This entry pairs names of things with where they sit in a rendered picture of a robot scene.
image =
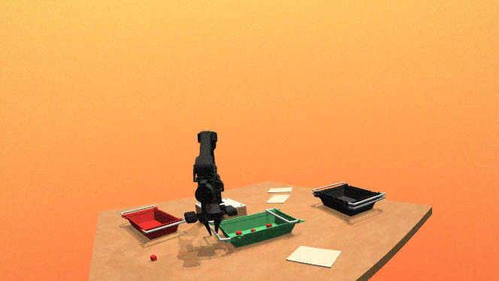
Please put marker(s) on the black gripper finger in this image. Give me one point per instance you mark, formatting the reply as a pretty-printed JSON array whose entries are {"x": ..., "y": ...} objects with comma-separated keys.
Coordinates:
[
  {"x": 206, "y": 223},
  {"x": 217, "y": 223}
]

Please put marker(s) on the green plastic tray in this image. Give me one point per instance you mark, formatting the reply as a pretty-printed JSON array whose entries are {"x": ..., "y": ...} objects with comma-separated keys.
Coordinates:
[{"x": 257, "y": 221}]

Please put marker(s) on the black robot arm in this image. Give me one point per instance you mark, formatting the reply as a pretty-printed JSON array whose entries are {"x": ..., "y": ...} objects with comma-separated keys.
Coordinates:
[{"x": 209, "y": 181}]

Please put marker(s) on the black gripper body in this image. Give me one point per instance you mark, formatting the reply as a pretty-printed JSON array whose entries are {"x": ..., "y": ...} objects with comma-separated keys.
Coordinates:
[{"x": 191, "y": 217}]

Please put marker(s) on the cream flat rectangular pad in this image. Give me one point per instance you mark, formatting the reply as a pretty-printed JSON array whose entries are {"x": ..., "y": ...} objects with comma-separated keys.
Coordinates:
[
  {"x": 279, "y": 190},
  {"x": 277, "y": 199},
  {"x": 314, "y": 256}
]

